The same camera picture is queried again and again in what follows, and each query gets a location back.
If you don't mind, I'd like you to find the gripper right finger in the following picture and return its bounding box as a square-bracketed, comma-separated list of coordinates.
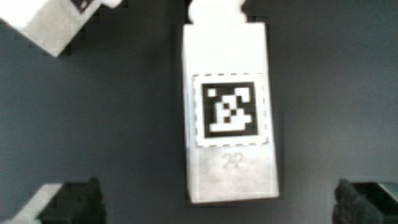
[333, 179, 398, 224]

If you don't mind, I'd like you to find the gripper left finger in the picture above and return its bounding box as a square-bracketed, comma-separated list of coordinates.
[6, 178, 107, 224]

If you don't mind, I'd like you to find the white table leg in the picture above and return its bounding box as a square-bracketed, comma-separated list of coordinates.
[182, 0, 279, 204]
[0, 0, 123, 57]

